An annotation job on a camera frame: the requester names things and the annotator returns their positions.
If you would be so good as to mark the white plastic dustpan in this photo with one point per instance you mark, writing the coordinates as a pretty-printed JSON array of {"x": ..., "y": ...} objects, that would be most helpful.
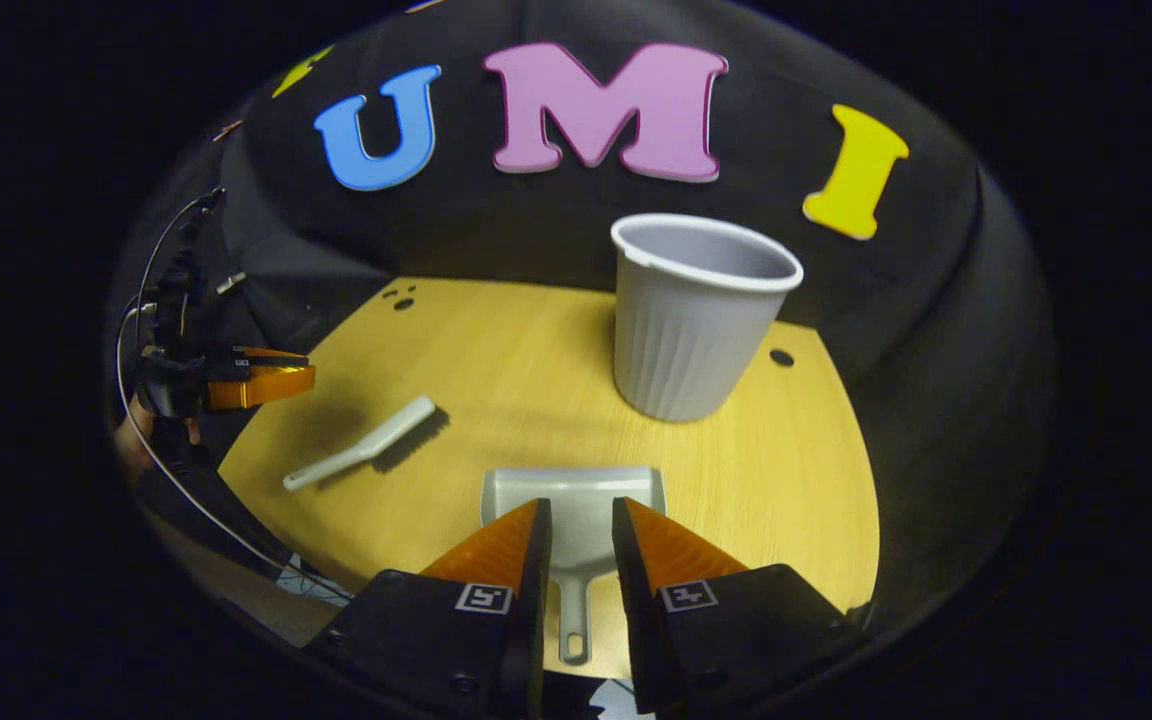
[{"x": 576, "y": 500}]

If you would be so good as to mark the pink cloth clip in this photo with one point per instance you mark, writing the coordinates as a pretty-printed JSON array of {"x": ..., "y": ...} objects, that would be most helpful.
[{"x": 228, "y": 130}]

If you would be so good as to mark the small white broom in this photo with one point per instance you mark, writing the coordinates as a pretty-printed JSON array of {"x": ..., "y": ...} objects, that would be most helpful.
[{"x": 376, "y": 445}]

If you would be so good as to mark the wooden desktop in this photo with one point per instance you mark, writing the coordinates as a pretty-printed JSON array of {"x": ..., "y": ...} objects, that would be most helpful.
[{"x": 516, "y": 370}]

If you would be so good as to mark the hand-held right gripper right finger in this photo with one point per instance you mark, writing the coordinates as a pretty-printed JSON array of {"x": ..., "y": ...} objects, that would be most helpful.
[{"x": 636, "y": 600}]

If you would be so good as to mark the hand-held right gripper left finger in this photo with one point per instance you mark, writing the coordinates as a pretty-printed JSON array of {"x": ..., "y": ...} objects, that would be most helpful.
[{"x": 526, "y": 600}]

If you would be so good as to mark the white ribbed garbage bin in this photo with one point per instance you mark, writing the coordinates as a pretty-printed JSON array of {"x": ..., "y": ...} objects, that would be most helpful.
[{"x": 686, "y": 340}]

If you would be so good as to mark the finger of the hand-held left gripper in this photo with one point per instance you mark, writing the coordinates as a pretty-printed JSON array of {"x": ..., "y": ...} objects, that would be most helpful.
[
  {"x": 261, "y": 387},
  {"x": 256, "y": 357}
]

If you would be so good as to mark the black backdrop cloth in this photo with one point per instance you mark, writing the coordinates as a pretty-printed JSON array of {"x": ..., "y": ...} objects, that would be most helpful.
[{"x": 536, "y": 230}]

